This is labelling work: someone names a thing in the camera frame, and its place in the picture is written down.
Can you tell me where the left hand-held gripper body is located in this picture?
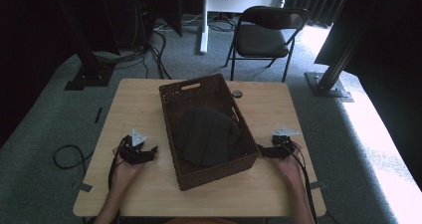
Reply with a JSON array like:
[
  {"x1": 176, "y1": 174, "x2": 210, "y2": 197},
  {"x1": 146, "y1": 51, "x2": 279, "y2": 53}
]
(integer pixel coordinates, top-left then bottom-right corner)
[{"x1": 118, "y1": 128, "x2": 154, "y2": 166}]

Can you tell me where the person's right hand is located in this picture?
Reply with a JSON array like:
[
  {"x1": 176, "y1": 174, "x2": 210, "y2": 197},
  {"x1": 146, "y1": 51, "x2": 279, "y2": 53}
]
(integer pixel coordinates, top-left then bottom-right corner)
[{"x1": 270, "y1": 141, "x2": 307, "y2": 189}]

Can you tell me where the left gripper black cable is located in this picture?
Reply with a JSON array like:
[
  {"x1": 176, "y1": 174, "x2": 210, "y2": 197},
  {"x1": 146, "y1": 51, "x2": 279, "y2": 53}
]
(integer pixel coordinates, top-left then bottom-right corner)
[{"x1": 106, "y1": 134, "x2": 131, "y2": 192}]

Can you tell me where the person's left hand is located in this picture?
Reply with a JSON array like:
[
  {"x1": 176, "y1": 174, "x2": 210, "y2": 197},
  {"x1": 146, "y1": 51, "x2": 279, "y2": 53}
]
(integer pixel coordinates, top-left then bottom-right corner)
[{"x1": 110, "y1": 145, "x2": 144, "y2": 194}]

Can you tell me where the black folding chair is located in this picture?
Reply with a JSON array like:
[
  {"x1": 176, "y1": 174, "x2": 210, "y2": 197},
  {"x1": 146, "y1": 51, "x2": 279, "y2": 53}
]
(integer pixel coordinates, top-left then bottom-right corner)
[{"x1": 224, "y1": 5, "x2": 311, "y2": 84}]

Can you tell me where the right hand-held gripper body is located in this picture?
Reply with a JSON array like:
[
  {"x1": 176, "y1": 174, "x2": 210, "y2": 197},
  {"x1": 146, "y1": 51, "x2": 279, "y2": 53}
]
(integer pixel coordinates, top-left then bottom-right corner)
[{"x1": 265, "y1": 126, "x2": 301, "y2": 160}]

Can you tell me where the black metal stand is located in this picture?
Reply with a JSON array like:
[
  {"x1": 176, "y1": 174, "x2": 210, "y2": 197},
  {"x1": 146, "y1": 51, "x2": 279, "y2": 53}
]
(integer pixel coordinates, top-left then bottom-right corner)
[
  {"x1": 304, "y1": 0, "x2": 355, "y2": 104},
  {"x1": 49, "y1": 0, "x2": 117, "y2": 93}
]

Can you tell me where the dark cloth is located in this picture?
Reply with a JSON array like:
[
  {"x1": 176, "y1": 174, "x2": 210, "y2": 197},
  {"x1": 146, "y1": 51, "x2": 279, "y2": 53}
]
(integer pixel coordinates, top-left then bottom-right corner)
[{"x1": 172, "y1": 106, "x2": 244, "y2": 168}]

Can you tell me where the white desk frame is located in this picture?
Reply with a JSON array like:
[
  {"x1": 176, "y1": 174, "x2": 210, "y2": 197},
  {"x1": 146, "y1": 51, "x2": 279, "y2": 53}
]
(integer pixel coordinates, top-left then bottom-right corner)
[{"x1": 198, "y1": 0, "x2": 291, "y2": 55}]

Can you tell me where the black looped floor cable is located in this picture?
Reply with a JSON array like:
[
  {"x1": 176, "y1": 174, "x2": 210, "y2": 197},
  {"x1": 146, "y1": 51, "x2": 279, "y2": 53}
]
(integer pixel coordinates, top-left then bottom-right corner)
[{"x1": 53, "y1": 143, "x2": 96, "y2": 176}]

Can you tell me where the brown wicker basket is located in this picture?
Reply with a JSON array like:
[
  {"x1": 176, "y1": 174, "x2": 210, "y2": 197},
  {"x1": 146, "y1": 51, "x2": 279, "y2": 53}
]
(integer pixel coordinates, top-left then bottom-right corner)
[{"x1": 158, "y1": 72, "x2": 262, "y2": 192}]

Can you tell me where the bundle of floor cables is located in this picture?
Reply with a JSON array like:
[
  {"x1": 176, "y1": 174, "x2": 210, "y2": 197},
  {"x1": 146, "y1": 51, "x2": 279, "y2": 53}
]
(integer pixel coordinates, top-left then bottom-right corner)
[{"x1": 93, "y1": 14, "x2": 240, "y2": 81}]

